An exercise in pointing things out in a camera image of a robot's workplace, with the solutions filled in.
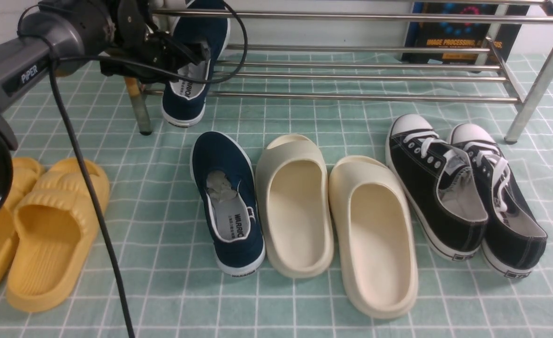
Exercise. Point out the yellow ribbed slipper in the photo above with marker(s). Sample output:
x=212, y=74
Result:
x=56, y=224

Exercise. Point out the black canvas sneaker right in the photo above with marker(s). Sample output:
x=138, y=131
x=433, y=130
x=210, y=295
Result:
x=513, y=242

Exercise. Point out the navy slip-on shoe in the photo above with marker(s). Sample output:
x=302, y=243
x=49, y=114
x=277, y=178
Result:
x=183, y=102
x=223, y=175

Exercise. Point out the black canvas sneaker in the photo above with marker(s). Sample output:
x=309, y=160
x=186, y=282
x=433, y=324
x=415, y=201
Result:
x=513, y=242
x=439, y=182

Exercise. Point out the dark image processing book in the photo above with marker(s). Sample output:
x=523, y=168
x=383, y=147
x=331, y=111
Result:
x=454, y=35

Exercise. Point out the yellow slipper far left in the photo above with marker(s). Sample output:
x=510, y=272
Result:
x=26, y=172

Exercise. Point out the green checkered floor mat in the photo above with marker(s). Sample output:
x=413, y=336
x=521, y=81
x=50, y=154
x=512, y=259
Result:
x=156, y=220

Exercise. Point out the black canvas sneaker left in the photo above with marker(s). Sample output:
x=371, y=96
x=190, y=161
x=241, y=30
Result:
x=439, y=182

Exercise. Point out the cream clog slipper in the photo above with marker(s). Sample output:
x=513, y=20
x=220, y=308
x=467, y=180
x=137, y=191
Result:
x=291, y=182
x=375, y=237

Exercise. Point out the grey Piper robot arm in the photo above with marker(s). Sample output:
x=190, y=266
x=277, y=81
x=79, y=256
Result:
x=62, y=35

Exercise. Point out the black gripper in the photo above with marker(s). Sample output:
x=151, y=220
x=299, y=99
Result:
x=152, y=51

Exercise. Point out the steel shoe rack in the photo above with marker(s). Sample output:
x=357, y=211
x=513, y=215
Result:
x=510, y=12

